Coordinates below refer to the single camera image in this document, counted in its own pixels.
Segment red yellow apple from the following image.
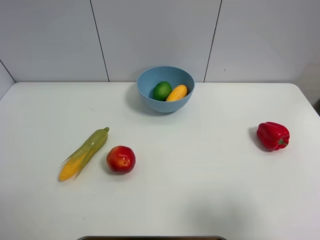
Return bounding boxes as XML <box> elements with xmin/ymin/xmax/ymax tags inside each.
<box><xmin>106</xmin><ymin>145</ymin><xmax>136</xmax><ymax>174</ymax></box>

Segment green lime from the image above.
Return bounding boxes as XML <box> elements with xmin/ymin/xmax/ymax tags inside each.
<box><xmin>152</xmin><ymin>81</ymin><xmax>172</xmax><ymax>102</ymax></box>

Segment blue plastic bowl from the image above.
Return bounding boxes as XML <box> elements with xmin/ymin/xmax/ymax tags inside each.
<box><xmin>136</xmin><ymin>66</ymin><xmax>195</xmax><ymax>113</ymax></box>

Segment yellow mango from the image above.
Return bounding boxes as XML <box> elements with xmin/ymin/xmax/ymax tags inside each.
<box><xmin>165</xmin><ymin>84</ymin><xmax>188</xmax><ymax>102</ymax></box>

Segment red bell pepper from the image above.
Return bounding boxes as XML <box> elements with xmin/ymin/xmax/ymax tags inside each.
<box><xmin>256</xmin><ymin>122</ymin><xmax>290</xmax><ymax>152</ymax></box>

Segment corn cob with husk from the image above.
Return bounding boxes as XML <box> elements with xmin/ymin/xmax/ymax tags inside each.
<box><xmin>58</xmin><ymin>127</ymin><xmax>110</xmax><ymax>182</ymax></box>

